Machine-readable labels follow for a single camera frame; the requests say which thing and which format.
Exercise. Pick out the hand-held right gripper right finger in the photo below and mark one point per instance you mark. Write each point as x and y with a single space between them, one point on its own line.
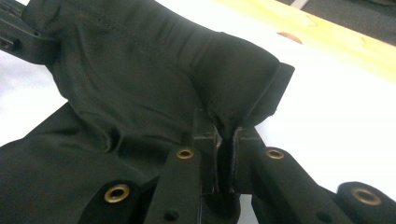
280 186

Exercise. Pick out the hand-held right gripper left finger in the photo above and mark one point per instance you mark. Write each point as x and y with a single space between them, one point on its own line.
183 180

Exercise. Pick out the black shorts with blue stripes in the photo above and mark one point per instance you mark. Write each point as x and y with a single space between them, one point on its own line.
140 77

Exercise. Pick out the white table cover sheet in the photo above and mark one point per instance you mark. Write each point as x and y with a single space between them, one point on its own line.
327 124

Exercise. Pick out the wooden table edge strip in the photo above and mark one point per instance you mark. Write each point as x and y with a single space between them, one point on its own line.
327 34

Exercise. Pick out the white metal stand frame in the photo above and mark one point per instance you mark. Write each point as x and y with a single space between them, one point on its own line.
300 3

